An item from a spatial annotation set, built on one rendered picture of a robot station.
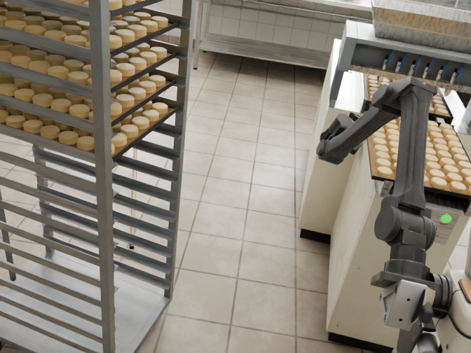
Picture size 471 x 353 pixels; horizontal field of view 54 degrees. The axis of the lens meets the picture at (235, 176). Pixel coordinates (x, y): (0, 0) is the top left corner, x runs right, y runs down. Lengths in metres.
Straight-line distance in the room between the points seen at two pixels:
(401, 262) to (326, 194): 1.57
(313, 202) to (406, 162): 1.50
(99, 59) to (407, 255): 0.76
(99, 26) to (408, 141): 0.72
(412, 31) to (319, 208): 1.01
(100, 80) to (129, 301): 1.20
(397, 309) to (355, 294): 1.03
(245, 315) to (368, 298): 0.58
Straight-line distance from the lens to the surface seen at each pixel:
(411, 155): 1.11
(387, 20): 2.23
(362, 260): 1.88
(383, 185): 1.65
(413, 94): 1.19
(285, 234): 2.73
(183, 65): 1.48
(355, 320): 2.11
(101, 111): 1.11
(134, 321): 2.00
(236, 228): 2.70
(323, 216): 2.61
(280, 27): 5.47
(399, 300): 0.97
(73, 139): 1.31
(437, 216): 1.74
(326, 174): 2.46
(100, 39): 1.05
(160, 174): 1.69
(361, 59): 2.31
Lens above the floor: 1.69
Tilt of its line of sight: 32 degrees down
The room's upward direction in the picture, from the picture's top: 9 degrees clockwise
